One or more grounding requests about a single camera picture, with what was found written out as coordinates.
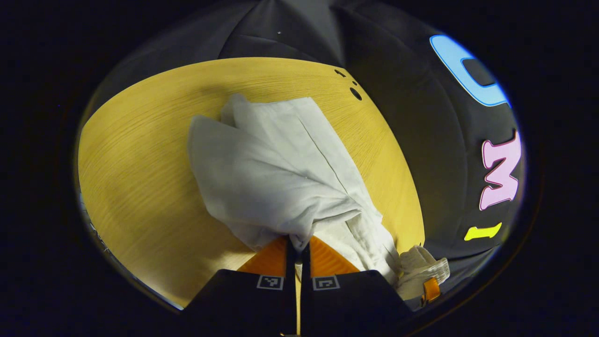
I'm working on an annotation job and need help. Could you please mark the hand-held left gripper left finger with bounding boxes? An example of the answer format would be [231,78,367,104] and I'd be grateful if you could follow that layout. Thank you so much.
[183,235,298,337]

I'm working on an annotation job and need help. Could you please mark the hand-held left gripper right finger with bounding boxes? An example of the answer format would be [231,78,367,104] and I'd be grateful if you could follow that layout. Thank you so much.
[299,235,415,337]

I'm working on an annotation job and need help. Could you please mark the black backdrop cloth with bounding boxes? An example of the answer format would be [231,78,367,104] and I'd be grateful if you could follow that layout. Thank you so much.
[94,0,525,309]

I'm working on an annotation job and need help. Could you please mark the white jeans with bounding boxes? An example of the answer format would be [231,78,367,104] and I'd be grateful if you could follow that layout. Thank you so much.
[187,93,451,301]

